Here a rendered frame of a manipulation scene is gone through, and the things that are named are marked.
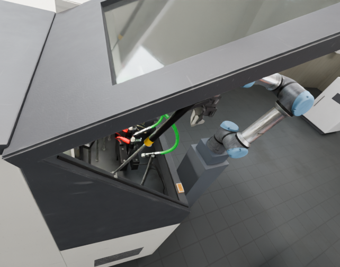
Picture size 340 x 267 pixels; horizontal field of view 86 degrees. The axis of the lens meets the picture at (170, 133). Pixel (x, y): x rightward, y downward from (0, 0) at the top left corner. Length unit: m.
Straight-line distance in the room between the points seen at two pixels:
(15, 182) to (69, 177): 0.10
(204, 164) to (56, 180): 1.08
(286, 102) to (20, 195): 1.11
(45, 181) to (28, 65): 0.29
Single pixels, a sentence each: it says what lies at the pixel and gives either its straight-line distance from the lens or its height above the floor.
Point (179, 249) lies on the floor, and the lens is 1.94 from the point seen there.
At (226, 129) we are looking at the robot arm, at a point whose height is 1.11.
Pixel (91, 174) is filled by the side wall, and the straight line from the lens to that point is 0.49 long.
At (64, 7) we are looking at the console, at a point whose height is 1.52.
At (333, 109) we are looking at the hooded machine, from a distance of 5.25.
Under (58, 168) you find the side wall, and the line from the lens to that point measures 0.45.
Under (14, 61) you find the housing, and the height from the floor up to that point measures 1.50.
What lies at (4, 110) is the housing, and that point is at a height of 1.50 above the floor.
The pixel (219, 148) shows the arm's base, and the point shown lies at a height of 0.95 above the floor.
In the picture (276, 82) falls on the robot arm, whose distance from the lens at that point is 1.16.
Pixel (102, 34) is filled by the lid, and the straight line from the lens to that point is 0.61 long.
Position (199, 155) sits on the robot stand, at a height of 0.80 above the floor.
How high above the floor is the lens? 1.79
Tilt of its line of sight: 42 degrees down
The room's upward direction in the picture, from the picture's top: 23 degrees clockwise
